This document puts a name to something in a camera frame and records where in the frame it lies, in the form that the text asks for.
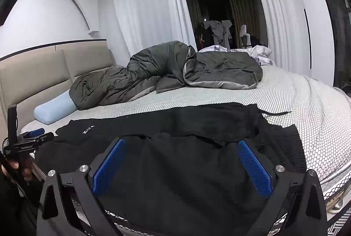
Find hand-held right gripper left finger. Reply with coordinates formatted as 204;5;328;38
38;138;129;236

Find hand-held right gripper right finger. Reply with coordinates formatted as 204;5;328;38
237;139;328;236

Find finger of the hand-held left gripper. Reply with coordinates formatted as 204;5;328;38
20;128;46;139

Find black pants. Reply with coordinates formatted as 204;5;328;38
34;102;307;228

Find person's left forearm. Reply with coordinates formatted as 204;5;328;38
0;176;41;236

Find person's left hand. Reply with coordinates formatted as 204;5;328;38
0;154;35;184

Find light blue pillow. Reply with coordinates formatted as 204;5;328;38
33;91;78;125

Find beige padded headboard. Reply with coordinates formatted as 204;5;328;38
0;39;116;140

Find bed with white mesh cover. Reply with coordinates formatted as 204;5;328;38
19;63;351;236

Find dark green comforter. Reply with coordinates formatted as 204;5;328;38
68;41;263;110

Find white crumpled sheet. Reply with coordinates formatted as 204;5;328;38
198;45;276;66

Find white chair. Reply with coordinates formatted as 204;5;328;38
239;24;251;48

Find pile of grey clothes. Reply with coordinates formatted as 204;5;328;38
204;20;233;48

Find white sheer curtain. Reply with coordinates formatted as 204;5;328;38
106;0;192;66
244;0;305;72

